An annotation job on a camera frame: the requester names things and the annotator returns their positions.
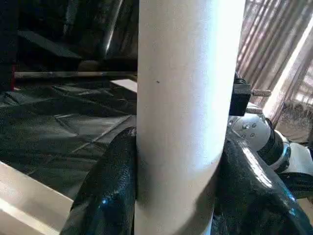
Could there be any grey curtain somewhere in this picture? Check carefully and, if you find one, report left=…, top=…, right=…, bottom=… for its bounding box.
left=235, top=0, right=313, bottom=145

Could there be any black television edge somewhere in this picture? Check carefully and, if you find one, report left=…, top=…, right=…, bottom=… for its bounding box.
left=14, top=70, right=138, bottom=79

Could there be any white flat board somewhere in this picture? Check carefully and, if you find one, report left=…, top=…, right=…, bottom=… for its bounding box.
left=109, top=79, right=138, bottom=94

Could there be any black plastic mat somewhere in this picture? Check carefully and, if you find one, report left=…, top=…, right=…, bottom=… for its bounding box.
left=0, top=82, right=138, bottom=202

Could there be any white plastic table leg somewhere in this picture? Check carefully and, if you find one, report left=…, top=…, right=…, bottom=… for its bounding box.
left=134, top=0, right=247, bottom=235

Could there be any white plastic table top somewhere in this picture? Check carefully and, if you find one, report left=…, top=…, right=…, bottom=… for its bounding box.
left=0, top=160, right=74, bottom=235

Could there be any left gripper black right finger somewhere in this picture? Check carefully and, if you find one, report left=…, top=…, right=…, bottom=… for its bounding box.
left=212, top=133, right=308, bottom=235

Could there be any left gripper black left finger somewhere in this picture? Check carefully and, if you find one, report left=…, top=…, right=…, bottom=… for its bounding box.
left=59, top=126, right=138, bottom=235

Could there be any black speaker box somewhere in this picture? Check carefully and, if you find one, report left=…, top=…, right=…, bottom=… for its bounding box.
left=0, top=0, right=20, bottom=91

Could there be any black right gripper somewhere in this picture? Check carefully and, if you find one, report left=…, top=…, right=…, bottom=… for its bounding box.
left=228, top=72, right=253, bottom=118

